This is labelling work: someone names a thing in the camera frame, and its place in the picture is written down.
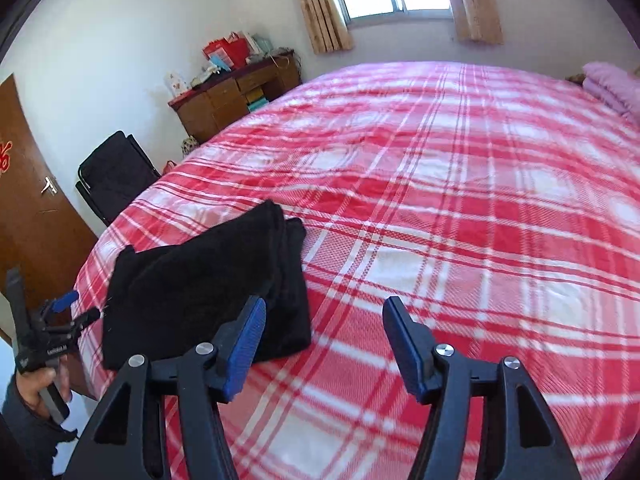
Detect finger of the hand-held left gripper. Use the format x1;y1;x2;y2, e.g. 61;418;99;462
62;308;101;333
42;290;80;313

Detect pink folded blanket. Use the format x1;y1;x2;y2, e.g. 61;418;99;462
582;62;640;123

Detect beige patterned curtain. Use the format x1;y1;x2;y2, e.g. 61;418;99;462
440;0;503;43
289;0;355;55

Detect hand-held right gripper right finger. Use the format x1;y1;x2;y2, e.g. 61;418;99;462
382;296;583;480

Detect brown wooden door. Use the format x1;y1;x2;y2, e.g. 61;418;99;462
0;74;98;341

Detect black chair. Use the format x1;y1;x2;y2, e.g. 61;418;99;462
76;131;162;226

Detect black pants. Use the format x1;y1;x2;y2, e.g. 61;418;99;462
101;200;313;372

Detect white gift bag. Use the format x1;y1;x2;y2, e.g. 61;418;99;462
166;71;191;100

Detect person's left hand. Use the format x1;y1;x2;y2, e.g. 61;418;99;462
14;366;73;417

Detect brown wooden desk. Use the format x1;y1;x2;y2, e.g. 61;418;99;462
168;50;302;145

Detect red bags on desk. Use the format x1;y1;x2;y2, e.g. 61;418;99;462
202;32;251;70

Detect person's left forearm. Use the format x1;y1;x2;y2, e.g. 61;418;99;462
0;375;78;480

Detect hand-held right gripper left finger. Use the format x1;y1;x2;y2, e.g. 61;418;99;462
70;295;267;480

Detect red plaid bed sheet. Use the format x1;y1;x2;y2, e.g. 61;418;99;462
70;61;640;480

